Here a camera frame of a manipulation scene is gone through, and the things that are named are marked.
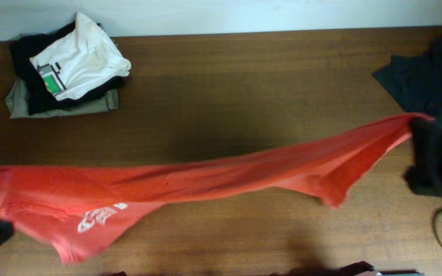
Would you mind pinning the orange soccer t-shirt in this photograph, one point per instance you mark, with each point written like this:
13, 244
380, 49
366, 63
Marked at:
81, 211

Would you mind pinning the dark navy t-shirt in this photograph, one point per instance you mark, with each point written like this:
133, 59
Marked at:
415, 83

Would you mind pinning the beige folded garment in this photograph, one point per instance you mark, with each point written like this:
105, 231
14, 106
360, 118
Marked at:
17, 102

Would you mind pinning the black folded garment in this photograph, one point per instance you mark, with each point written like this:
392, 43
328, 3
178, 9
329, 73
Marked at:
40, 99

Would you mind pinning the white folded t-shirt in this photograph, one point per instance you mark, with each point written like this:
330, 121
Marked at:
79, 62

